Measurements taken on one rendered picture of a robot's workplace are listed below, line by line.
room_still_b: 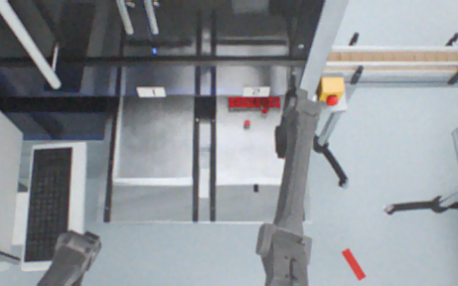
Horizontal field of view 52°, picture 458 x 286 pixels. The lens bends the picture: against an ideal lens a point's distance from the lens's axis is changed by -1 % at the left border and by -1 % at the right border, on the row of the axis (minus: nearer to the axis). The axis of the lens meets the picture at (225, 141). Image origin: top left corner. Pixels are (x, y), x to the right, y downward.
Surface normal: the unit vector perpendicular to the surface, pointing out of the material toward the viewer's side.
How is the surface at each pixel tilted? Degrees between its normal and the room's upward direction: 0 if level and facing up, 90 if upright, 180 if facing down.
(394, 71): 0
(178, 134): 0
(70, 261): 41
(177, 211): 0
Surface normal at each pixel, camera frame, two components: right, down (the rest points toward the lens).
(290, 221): 0.33, -0.45
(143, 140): 0.00, -0.37
